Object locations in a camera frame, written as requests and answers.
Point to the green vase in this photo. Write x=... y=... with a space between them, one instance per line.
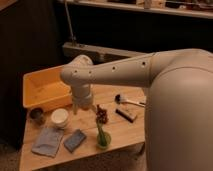
x=103 y=138

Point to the yellow plastic tray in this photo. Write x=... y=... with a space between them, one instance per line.
x=44 y=89

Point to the black rectangular block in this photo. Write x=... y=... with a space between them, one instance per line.
x=126 y=114

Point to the grey folded cloth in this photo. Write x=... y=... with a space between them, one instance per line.
x=48 y=141

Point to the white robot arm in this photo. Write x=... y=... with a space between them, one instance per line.
x=179 y=103

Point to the metal stand pole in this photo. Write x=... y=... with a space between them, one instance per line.
x=72 y=36

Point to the upper wall shelf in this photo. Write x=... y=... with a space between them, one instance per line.
x=149 y=6

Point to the dried dark flower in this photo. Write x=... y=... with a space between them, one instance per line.
x=101 y=115

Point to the grey long bench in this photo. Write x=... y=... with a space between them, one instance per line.
x=96 y=53

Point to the black-headed brush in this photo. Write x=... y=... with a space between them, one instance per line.
x=122 y=99

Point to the wooden low table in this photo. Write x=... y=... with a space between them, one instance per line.
x=123 y=133

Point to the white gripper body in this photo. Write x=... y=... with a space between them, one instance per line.
x=82 y=97

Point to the blue sponge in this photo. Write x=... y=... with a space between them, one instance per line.
x=74 y=141

